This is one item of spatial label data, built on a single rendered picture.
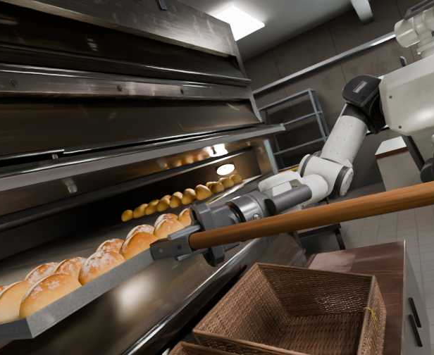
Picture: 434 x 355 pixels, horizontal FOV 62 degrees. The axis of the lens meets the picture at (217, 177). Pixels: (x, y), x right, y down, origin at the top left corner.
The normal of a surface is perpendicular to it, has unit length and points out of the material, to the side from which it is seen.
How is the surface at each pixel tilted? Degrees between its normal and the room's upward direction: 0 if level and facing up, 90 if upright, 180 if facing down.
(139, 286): 70
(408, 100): 90
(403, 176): 90
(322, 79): 90
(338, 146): 58
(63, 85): 90
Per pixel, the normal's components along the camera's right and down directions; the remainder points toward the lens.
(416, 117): -0.79, 0.29
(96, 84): 0.83, -0.26
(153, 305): 0.67, -0.57
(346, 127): -0.36, -0.41
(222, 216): 0.43, -0.11
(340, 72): -0.45, 0.18
